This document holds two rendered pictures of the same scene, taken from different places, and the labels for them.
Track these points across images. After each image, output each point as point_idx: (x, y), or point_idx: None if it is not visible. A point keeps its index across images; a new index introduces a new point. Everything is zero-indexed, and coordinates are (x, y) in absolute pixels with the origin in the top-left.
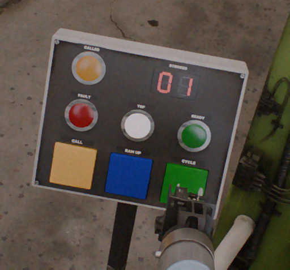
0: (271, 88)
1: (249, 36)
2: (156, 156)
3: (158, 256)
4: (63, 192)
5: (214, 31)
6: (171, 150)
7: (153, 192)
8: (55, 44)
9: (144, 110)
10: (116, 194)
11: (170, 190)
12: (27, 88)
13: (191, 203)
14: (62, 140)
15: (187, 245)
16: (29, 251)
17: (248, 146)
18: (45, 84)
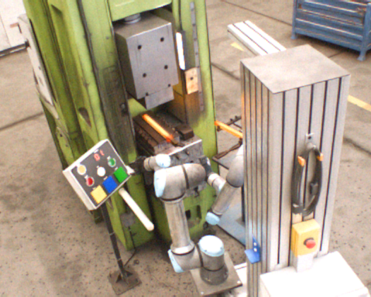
0: None
1: (29, 186)
2: (109, 174)
3: (148, 167)
4: (52, 269)
5: (18, 195)
6: (111, 170)
7: (116, 182)
8: (71, 171)
9: (99, 167)
10: (112, 190)
11: (131, 162)
12: None
13: (138, 159)
14: (91, 191)
15: (151, 158)
16: (69, 287)
17: None
18: (77, 182)
